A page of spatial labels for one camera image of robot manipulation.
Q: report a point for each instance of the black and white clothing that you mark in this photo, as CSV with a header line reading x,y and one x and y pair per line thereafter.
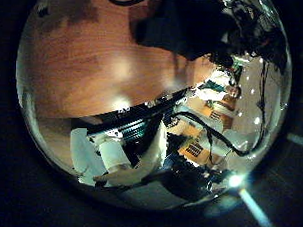
x,y
187,28

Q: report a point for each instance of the black grid keyboard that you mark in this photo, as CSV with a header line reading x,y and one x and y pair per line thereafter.
x,y
194,149

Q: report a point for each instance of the bright lamp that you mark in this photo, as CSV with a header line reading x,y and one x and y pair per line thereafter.
x,y
236,180

